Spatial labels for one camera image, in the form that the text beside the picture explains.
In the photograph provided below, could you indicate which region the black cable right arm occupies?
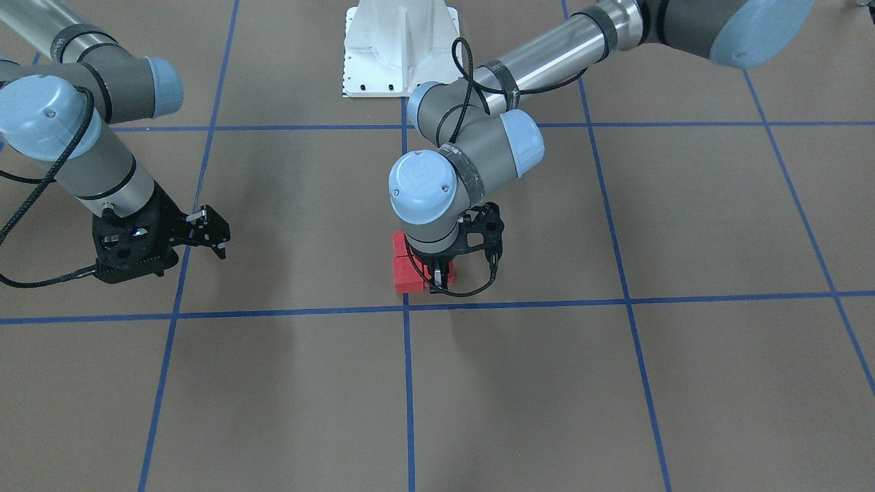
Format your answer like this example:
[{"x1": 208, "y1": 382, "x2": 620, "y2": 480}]
[{"x1": 0, "y1": 85, "x2": 103, "y2": 288}]

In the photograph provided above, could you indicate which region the red block placed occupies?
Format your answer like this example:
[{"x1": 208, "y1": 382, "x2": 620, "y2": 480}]
[
  {"x1": 392, "y1": 230, "x2": 409, "y2": 263},
  {"x1": 392, "y1": 256, "x2": 429, "y2": 294},
  {"x1": 434, "y1": 260, "x2": 456, "y2": 290}
]

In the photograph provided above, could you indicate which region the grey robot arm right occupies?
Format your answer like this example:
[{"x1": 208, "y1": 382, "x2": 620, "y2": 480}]
[{"x1": 1, "y1": 1, "x2": 231, "y2": 289}]

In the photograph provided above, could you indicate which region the brown paper table mat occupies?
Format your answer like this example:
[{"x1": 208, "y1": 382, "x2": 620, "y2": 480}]
[{"x1": 0, "y1": 0, "x2": 875, "y2": 492}]

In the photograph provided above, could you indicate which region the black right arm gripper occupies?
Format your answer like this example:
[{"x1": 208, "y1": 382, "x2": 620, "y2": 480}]
[{"x1": 92, "y1": 184, "x2": 231, "y2": 284}]

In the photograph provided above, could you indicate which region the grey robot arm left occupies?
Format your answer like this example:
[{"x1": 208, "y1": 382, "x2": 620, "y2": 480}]
[{"x1": 388, "y1": 1, "x2": 813, "y2": 297}]

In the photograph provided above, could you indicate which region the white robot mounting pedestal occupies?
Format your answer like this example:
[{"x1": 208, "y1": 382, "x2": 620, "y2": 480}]
[{"x1": 342, "y1": 1, "x2": 460, "y2": 98}]

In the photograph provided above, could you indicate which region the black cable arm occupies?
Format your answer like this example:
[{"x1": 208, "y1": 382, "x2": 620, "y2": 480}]
[
  {"x1": 403, "y1": 37, "x2": 589, "y2": 298},
  {"x1": 0, "y1": 85, "x2": 103, "y2": 288}
]

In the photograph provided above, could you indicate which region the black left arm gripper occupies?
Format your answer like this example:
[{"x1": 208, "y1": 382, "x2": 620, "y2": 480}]
[{"x1": 409, "y1": 243, "x2": 455, "y2": 293}]

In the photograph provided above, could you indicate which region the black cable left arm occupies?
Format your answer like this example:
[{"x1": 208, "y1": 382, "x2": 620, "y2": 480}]
[{"x1": 403, "y1": 37, "x2": 589, "y2": 298}]

